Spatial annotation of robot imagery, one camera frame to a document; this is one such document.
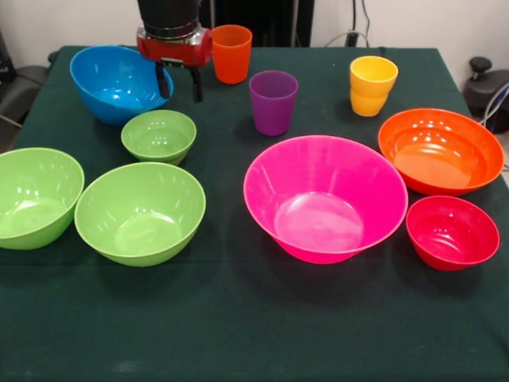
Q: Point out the black equipment base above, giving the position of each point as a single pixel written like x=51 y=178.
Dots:
x=483 y=89

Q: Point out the orange plastic bowl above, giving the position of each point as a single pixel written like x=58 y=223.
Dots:
x=441 y=155

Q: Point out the orange plastic cup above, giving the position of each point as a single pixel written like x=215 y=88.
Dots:
x=232 y=55

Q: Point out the pink plastic bowl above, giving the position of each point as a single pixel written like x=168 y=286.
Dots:
x=326 y=207

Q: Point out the large green plastic bowl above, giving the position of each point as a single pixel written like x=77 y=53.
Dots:
x=139 y=223
x=36 y=199

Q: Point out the small red plastic bowl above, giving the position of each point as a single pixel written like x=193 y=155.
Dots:
x=451 y=235

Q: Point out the small green plastic bowl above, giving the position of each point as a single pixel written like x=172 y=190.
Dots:
x=159 y=139

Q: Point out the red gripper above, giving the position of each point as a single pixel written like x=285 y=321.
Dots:
x=175 y=51

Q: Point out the dark green tablecloth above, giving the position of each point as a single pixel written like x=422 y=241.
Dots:
x=278 y=330

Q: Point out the black office chair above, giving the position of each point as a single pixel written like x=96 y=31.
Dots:
x=24 y=87

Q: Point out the black power plug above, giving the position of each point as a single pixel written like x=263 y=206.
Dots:
x=352 y=39

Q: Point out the blue plastic bowl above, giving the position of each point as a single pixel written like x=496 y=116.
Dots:
x=115 y=87

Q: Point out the purple plastic cup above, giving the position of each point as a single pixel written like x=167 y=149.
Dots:
x=272 y=103

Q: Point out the yellow plastic cup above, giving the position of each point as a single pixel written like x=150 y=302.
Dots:
x=369 y=105
x=374 y=75

